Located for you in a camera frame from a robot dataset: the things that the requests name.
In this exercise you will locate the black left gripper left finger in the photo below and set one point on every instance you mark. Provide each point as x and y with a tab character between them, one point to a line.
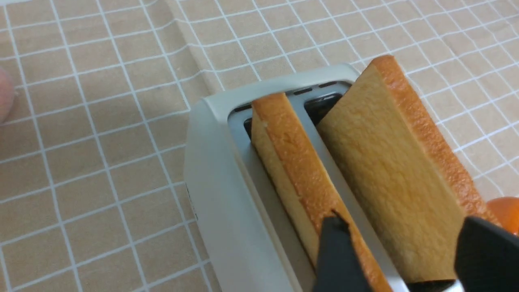
338	266

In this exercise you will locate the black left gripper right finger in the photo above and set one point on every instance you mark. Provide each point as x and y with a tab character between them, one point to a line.
487	257

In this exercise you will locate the toast slice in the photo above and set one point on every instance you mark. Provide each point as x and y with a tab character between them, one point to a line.
411	186
302	182

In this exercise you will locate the orange persimmon with green leaf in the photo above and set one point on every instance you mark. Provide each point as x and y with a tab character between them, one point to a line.
506	209

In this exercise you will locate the white two-slot toaster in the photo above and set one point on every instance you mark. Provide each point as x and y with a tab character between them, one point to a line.
248	235

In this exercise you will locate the checkered beige tablecloth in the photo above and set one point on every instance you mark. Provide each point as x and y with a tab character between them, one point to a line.
95	101

